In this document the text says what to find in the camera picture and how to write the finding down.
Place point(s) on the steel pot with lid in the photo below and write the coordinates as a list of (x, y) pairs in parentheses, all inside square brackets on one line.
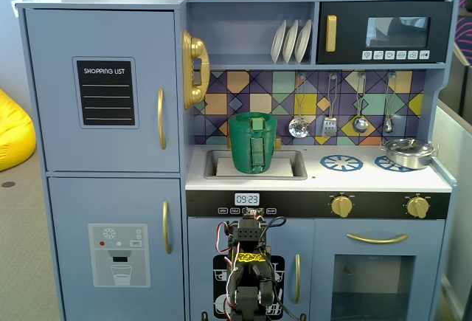
[(407, 153)]

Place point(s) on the blue toy play kitchen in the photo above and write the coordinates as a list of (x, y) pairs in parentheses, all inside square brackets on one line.
[(368, 181)]

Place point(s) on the steel spoon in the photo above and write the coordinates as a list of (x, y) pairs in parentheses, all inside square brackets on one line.
[(388, 125)]

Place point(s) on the yellow bean bag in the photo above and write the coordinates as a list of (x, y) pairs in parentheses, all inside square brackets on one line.
[(14, 133)]

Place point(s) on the dark round floor cover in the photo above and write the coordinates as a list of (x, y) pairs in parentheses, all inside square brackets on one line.
[(8, 184)]

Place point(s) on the blue dishwasher door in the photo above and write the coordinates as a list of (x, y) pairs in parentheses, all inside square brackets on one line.
[(206, 236)]

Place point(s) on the white wall socket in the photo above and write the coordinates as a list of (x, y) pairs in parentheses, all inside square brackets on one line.
[(14, 6)]

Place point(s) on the blue fridge door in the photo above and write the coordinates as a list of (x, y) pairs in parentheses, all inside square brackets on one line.
[(55, 77)]

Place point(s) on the blue oven door with window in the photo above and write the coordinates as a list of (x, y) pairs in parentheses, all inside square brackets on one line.
[(324, 280)]

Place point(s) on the white toy plate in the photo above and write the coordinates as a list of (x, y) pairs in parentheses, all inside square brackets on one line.
[(277, 42), (290, 42), (302, 42)]

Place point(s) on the steel ladle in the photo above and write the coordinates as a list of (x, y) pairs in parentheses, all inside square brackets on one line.
[(360, 124)]

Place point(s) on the gold toy faucet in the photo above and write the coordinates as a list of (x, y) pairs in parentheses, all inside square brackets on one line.
[(277, 143)]

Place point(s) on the gold toy telephone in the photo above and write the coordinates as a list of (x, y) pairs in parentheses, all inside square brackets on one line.
[(197, 46)]

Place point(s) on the blue freezer door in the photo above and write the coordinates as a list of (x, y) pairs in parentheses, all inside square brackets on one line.
[(129, 203)]

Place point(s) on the steel slotted spatula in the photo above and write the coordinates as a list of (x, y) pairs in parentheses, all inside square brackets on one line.
[(329, 128)]

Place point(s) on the green plastic cup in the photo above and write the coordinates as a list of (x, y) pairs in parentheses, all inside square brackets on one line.
[(241, 144)]

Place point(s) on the grey toy sink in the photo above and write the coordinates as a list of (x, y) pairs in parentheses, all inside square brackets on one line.
[(210, 169)]

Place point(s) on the gold stove knob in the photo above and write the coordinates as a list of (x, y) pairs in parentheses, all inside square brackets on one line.
[(417, 207), (341, 206)]

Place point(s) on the steel slotted skimmer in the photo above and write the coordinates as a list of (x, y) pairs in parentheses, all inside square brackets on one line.
[(298, 128)]

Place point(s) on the black microwave door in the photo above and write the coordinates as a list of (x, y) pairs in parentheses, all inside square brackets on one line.
[(346, 11)]

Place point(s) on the black clamp post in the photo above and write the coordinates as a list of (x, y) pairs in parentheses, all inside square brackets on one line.
[(204, 316), (303, 317)]

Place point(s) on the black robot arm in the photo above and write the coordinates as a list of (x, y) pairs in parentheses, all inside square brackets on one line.
[(250, 230)]

